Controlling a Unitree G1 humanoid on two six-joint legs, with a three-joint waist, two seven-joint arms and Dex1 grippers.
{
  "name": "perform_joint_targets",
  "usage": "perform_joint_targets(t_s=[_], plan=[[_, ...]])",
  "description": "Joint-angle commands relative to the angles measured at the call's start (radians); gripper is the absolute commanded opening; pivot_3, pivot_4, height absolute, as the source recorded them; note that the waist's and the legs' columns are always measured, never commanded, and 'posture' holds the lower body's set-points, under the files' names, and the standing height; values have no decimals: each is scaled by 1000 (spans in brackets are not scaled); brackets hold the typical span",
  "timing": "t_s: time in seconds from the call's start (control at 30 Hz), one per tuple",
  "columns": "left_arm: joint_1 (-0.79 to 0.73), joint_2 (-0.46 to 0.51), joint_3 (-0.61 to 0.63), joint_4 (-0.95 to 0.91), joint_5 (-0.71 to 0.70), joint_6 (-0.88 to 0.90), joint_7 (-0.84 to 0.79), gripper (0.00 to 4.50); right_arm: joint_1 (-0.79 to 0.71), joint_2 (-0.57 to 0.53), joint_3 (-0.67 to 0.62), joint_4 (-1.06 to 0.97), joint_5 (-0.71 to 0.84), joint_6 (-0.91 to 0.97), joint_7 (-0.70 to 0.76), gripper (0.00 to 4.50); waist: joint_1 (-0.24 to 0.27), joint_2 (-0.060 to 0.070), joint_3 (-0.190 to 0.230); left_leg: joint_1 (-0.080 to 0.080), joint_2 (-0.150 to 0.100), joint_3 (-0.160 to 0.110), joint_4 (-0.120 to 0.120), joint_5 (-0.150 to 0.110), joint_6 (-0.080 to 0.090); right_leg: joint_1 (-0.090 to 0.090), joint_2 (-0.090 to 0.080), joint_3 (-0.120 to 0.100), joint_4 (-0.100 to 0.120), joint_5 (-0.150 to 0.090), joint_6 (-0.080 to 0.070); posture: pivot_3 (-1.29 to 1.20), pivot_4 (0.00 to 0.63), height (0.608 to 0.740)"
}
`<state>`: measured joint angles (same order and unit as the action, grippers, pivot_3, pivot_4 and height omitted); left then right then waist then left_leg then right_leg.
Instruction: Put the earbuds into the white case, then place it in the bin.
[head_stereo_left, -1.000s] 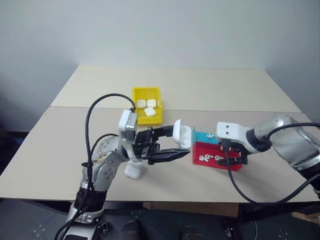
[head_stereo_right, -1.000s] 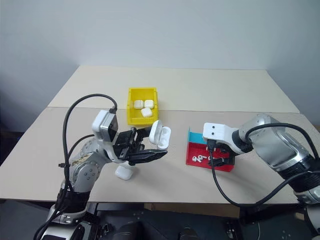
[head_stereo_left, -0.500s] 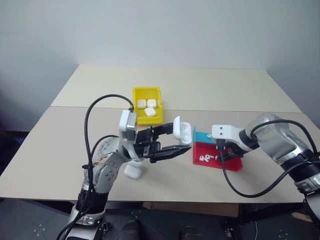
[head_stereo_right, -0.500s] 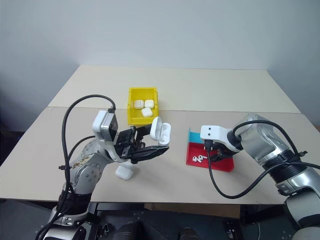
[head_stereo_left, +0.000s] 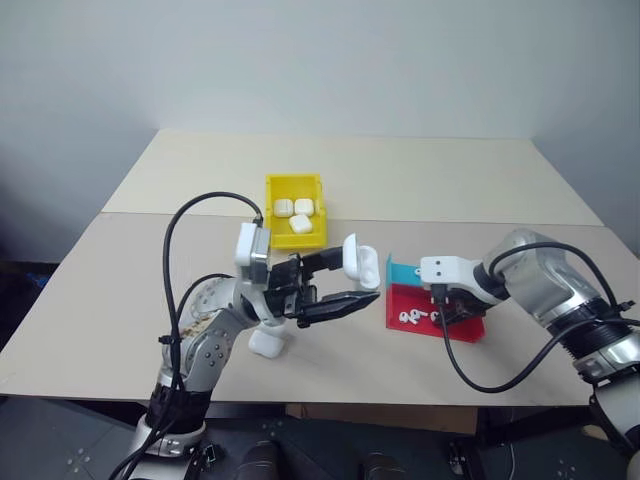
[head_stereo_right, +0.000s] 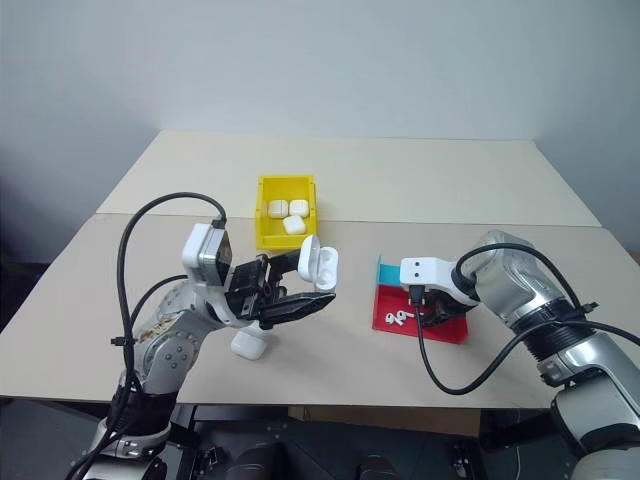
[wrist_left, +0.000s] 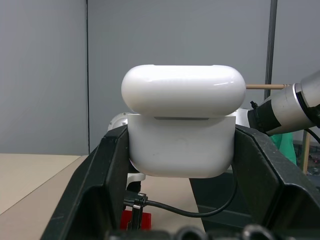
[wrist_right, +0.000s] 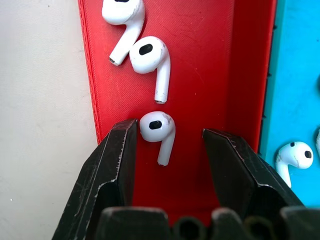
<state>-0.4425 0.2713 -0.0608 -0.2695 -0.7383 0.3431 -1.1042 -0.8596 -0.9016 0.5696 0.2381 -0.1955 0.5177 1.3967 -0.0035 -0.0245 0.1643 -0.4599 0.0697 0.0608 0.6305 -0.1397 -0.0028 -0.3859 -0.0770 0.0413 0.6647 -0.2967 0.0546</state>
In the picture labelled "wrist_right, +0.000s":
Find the white earbud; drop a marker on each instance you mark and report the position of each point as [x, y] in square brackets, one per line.
[125, 22]
[160, 132]
[150, 60]
[292, 157]

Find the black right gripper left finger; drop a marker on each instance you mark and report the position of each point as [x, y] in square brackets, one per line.
[100, 170]

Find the blue plastic tray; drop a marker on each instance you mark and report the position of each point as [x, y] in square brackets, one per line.
[295, 75]

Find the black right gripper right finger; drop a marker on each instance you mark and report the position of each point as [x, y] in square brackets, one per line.
[240, 170]

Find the red plastic tray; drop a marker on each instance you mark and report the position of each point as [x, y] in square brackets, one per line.
[200, 75]

